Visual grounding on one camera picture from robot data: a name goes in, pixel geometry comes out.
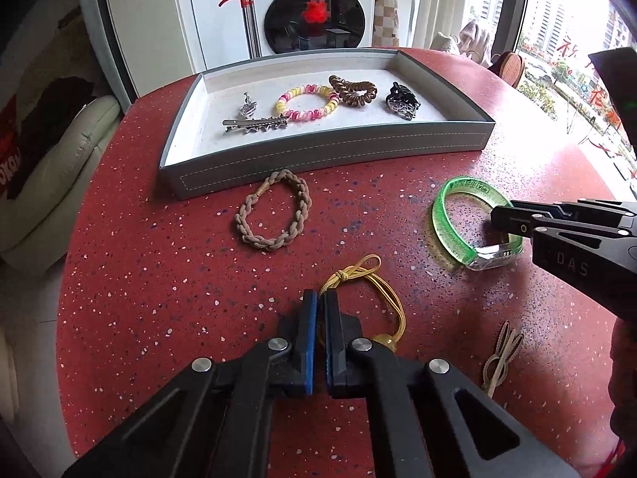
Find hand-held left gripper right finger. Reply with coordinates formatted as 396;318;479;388
321;290;583;478

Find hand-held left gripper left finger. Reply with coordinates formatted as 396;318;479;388
62;289;319;478

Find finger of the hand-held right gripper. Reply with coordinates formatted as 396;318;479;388
490;199;637;232
518;215;637;250

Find yellow cord hair tie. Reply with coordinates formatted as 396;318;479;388
317;254;406;354

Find green translucent bangle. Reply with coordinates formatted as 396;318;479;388
432;176;524;272

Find black claw hair clip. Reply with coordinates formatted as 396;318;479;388
385;81;422;121

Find grey jewelry tray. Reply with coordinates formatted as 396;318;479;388
158;49;497;201

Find brown spiral hair tie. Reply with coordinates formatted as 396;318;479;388
328;74;380;109

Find silver spiked hair clip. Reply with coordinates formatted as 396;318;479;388
222;114;290;135

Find pink yellow spiral hair tie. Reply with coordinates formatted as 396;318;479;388
275;83;340;123

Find person's right forearm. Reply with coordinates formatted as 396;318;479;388
608;319;637;478

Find beige bow hair clip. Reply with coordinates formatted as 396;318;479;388
480;319;524;399

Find red window stickers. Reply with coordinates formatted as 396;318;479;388
562;35;637;133

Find pale cloth on chair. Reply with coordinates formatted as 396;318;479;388
458;20;493;65

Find checkered panel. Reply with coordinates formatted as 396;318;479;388
372;0;401;49

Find light green leather sofa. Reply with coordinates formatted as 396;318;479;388
0;94;123;272

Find white tall cabinet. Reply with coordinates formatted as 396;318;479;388
184;0;250;73

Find black clothes pile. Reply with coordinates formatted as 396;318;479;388
12;77;96;200

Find red printed blanket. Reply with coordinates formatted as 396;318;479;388
0;97;23;200

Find brown braided rope bracelet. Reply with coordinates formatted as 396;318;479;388
234;169;310;253

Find red string wristband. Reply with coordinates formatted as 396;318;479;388
594;441;627;478

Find red handled mop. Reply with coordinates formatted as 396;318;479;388
220;0;262;59

